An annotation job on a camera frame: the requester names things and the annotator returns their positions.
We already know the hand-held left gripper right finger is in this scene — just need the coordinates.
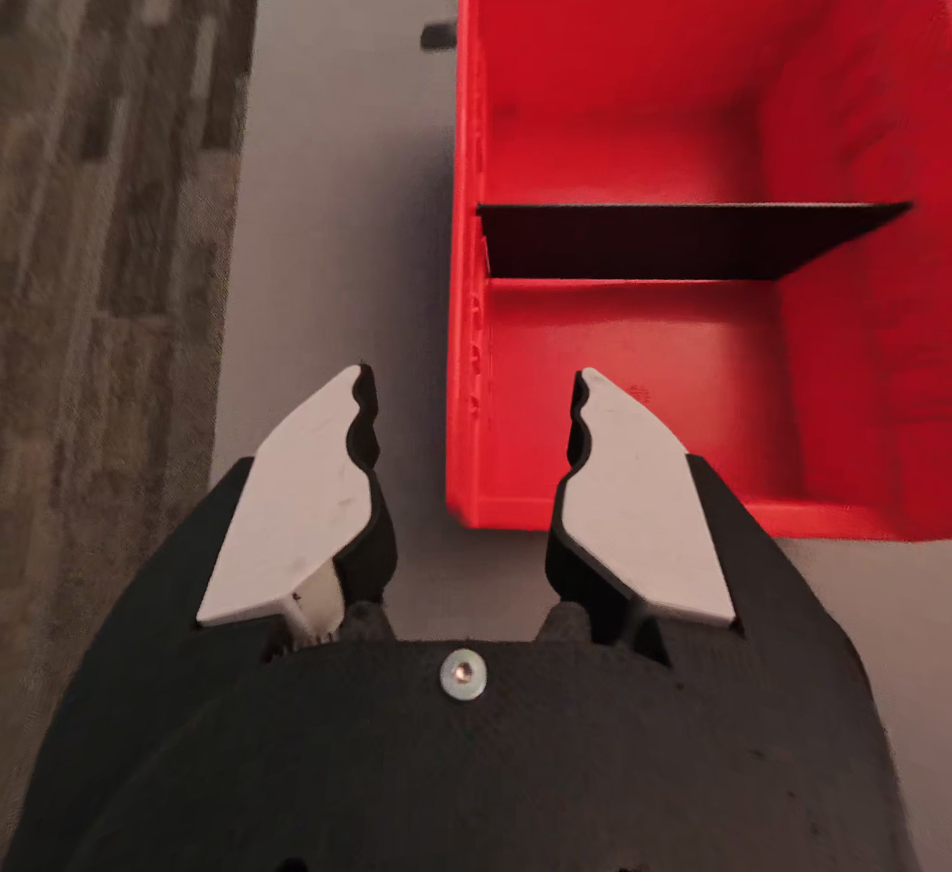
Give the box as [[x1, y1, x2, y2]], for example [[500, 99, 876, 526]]
[[545, 366, 739, 650]]

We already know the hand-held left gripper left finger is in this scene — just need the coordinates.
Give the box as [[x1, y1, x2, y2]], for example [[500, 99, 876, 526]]
[[195, 363, 399, 646]]

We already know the red plastic bin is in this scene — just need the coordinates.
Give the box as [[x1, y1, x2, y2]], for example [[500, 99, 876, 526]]
[[445, 0, 952, 542]]

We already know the black bin divider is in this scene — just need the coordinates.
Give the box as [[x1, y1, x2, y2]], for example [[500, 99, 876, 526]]
[[476, 201, 914, 282]]

